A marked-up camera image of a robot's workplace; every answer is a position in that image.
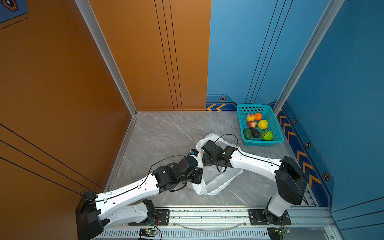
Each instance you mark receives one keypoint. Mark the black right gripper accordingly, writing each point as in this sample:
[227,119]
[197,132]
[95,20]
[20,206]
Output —
[205,160]

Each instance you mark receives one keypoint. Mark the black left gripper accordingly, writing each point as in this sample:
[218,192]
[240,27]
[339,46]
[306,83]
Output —
[199,173]

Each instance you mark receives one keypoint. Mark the white plastic bag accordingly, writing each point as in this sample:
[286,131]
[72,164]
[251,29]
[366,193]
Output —
[213,182]

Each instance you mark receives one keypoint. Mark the dark green avocado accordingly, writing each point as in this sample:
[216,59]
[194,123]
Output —
[247,134]

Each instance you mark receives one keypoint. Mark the dark avocado fruit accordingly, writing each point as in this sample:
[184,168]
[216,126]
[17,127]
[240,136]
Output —
[255,132]

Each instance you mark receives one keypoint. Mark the red yellow peach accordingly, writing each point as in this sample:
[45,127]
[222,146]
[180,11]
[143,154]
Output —
[250,118]

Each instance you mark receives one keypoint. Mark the green fruit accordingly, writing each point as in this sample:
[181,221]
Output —
[267,135]

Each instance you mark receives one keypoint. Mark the yellow bumpy lemon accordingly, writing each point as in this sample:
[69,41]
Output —
[263,124]

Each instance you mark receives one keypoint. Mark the orange fruit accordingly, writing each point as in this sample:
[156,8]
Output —
[258,116]

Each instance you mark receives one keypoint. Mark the red pink apple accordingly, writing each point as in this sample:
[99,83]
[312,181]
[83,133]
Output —
[252,124]

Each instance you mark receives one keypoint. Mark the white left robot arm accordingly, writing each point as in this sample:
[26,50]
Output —
[130,204]

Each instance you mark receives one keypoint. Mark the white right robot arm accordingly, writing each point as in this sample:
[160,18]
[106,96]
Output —
[286,173]

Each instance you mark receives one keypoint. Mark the teal plastic basket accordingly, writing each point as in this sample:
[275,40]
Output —
[245,109]

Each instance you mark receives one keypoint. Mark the left circuit board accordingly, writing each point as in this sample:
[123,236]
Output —
[148,233]

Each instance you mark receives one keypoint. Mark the circuit board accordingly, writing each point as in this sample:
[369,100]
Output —
[148,233]
[277,234]

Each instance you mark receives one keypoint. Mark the right circuit board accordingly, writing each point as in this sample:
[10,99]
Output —
[277,234]

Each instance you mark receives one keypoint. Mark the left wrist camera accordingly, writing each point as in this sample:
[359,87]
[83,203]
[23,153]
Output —
[194,152]

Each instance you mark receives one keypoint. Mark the aluminium front rail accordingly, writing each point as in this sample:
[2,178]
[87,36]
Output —
[228,223]

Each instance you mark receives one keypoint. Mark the aluminium corner post right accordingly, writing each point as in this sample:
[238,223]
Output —
[318,34]

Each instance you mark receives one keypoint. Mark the aluminium corner post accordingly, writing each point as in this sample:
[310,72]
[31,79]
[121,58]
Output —
[101,42]
[318,34]

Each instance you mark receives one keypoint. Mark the aluminium corner post left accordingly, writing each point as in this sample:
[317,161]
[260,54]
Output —
[101,42]

